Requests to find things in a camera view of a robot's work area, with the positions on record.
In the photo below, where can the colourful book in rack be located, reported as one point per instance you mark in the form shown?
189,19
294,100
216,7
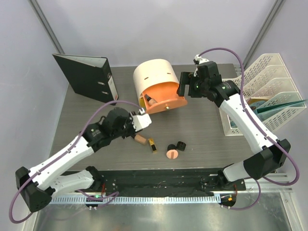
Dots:
257,101

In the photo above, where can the white round drawer organizer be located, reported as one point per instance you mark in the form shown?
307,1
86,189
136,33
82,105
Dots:
153,72

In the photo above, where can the pink powder puff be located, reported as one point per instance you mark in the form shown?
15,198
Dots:
172,154

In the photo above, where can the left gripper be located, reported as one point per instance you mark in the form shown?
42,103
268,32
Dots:
132,120

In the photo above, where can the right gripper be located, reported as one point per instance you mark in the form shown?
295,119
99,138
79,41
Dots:
185,80

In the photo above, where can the black round jar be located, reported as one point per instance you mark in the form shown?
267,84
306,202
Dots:
171,147

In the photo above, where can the white slotted cable duct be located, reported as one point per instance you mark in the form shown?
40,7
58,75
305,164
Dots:
81,199

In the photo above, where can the white mesh file rack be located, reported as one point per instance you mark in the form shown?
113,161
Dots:
268,78

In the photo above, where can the black lever arch binder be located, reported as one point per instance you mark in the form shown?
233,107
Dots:
89,76

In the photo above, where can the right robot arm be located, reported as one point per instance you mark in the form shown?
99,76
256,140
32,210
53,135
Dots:
269,153

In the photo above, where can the BB cream tube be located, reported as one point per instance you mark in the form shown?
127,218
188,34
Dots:
151,101

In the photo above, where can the yellow drawer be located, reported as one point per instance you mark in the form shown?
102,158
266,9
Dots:
141,102

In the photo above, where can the gold black lipstick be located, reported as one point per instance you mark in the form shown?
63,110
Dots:
152,145

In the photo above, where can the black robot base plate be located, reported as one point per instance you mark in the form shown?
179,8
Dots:
190,182

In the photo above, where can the teal folder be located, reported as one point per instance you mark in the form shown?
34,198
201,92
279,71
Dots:
268,111

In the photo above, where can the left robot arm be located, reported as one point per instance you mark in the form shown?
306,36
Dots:
40,184

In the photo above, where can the beige foundation bottle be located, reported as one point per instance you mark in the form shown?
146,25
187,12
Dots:
140,139

